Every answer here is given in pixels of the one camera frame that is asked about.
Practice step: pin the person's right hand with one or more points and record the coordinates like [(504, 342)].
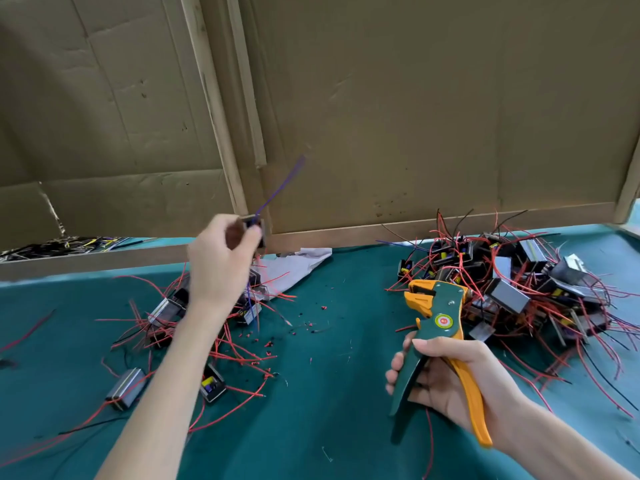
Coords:
[(470, 380)]

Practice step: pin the person's left hand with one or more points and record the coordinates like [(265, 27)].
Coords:
[(220, 265)]

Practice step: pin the person's left forearm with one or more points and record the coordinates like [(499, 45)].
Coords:
[(155, 405)]

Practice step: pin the person's right forearm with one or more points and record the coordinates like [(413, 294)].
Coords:
[(575, 445)]

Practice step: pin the crumpled grey plastic bag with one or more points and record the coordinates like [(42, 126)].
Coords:
[(295, 267)]

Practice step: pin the thin wooden strip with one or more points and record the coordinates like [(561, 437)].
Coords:
[(247, 80)]

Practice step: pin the creased brown cardboard panel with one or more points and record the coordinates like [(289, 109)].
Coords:
[(100, 95)]

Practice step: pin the flat grey board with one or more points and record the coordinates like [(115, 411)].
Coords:
[(634, 230)]

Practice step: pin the smooth brown cardboard panel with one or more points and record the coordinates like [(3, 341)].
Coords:
[(450, 95)]

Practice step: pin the short wooden bottom rail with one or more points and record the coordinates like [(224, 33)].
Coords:
[(90, 263)]

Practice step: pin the long wooden bottom rail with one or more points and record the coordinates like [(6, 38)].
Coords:
[(450, 227)]

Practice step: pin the wide wooden post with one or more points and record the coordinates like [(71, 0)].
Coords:
[(215, 105)]

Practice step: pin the wooden corner post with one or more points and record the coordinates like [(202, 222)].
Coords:
[(628, 185)]

